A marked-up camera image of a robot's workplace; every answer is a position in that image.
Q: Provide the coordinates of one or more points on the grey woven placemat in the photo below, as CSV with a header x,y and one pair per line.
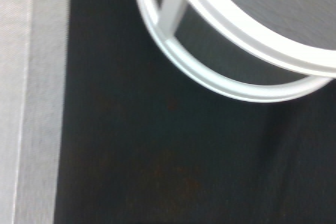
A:
x,y
33,48

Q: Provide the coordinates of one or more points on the white two-tier round shelf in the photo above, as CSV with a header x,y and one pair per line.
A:
x,y
258,50

